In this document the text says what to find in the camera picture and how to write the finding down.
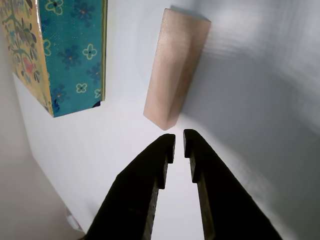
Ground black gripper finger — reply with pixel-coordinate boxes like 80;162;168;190
83;133;176;240
183;128;283;240

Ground wooden Jenga block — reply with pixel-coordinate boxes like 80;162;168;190
143;7;212;131

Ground yellow and blue floral box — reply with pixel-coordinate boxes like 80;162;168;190
0;0;109;118

